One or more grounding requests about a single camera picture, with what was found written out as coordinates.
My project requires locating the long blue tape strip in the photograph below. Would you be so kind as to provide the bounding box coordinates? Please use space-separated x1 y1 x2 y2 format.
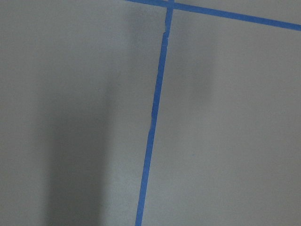
135 8 173 226

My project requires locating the crossing blue tape strip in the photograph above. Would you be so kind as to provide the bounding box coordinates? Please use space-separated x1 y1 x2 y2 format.
129 0 301 32

